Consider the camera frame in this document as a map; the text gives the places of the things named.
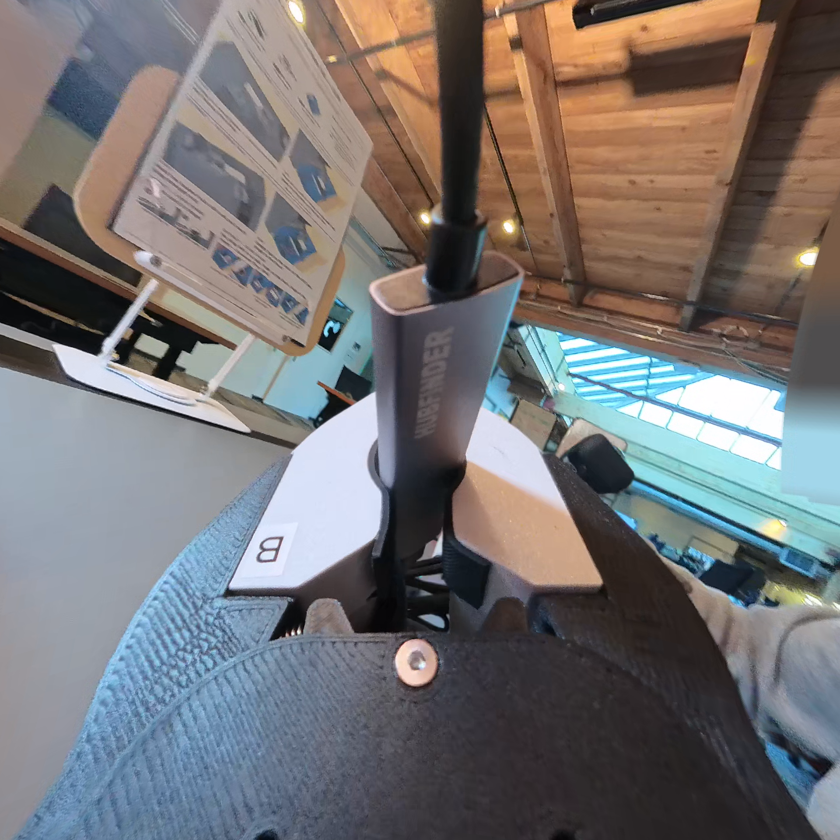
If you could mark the instruction poster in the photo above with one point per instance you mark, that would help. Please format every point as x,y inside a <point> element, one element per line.
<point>249,164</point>

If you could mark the wooden backing board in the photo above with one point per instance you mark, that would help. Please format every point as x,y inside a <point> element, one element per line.
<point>98,184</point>

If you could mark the white poster stand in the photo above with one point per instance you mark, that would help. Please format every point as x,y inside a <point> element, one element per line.
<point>144,387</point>

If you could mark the ceiling spotlight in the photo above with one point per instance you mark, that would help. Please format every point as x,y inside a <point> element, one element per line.
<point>508,226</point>
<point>425,216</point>

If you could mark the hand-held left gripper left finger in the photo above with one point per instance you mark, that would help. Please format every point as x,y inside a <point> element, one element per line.
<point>315,499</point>

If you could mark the grey usb hub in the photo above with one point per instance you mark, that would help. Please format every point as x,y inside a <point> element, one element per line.
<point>433,394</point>

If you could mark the black wall sign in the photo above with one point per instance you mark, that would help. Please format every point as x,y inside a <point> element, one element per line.
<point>336,325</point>

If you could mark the person's right forearm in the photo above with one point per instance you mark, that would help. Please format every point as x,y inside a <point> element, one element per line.
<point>774,656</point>

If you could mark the black-legged wooden desk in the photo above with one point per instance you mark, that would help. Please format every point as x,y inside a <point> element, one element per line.
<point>65,282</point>

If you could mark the glass skylight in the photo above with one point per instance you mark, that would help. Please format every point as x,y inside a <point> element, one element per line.
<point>709,407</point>

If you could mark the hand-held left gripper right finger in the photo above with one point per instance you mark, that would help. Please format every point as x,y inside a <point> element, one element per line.
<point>525,518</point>

